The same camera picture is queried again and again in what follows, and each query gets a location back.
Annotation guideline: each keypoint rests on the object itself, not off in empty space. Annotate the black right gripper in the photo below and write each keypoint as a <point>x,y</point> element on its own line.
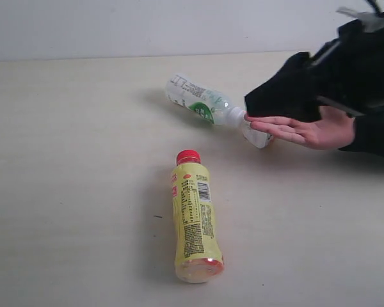
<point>346,72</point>

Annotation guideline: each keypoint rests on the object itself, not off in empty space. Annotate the white green label bottle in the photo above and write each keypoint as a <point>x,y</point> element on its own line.
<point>211,105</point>

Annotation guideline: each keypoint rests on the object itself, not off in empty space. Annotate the yellow label red cap bottle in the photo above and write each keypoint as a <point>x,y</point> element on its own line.
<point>198,258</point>

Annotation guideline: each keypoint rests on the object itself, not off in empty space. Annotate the black sleeved forearm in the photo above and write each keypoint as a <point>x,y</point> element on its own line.
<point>368,135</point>

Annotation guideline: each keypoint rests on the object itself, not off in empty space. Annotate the clear bottle with barcode label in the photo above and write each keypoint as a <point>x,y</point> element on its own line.
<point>257,138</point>

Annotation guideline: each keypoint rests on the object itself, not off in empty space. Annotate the open bare human hand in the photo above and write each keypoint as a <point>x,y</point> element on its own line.
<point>334,130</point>

